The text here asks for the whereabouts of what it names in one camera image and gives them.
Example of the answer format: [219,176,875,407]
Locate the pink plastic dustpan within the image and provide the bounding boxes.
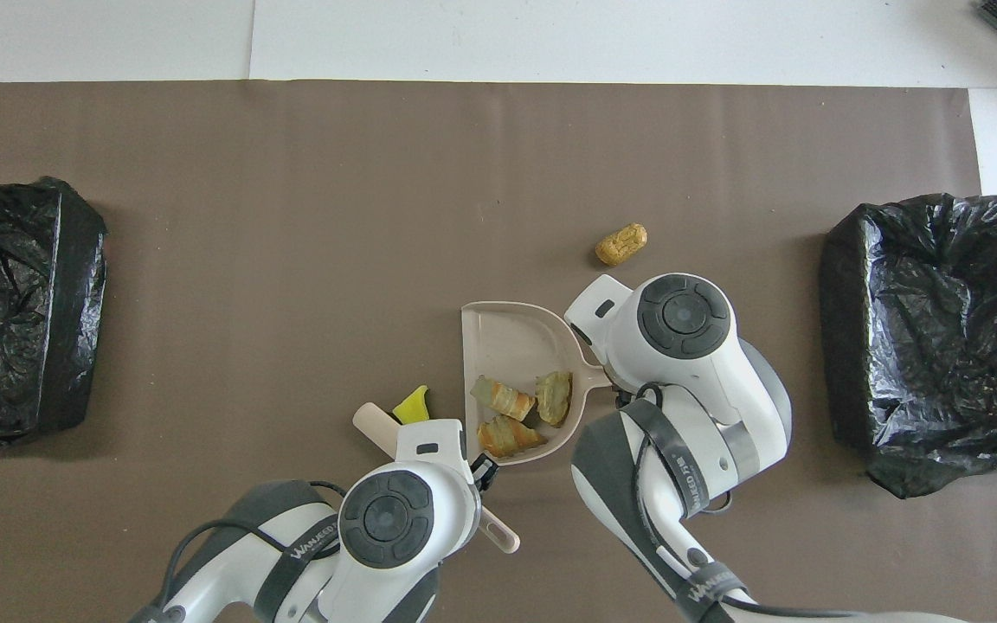
[461,300,614,467]

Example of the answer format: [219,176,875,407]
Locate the brown sponge chunk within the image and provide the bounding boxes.
[595,223,648,267]

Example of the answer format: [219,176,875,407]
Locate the pale yellowish foam chunk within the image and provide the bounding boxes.
[535,371,573,428]
[477,415,549,459]
[470,376,537,422]

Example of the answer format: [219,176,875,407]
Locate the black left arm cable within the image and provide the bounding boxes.
[152,480,352,623]

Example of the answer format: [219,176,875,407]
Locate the brown table mat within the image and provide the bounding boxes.
[0,80,997,623]

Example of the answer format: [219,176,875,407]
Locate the crumpled open black bag bin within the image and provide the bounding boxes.
[818,192,997,500]

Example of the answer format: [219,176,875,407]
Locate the flat taut black bag bin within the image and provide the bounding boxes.
[0,177,109,447]

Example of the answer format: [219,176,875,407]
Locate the yellow sponge piece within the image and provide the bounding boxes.
[392,385,432,425]

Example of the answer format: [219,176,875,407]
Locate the beige brush black bristles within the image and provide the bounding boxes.
[352,402,521,555]

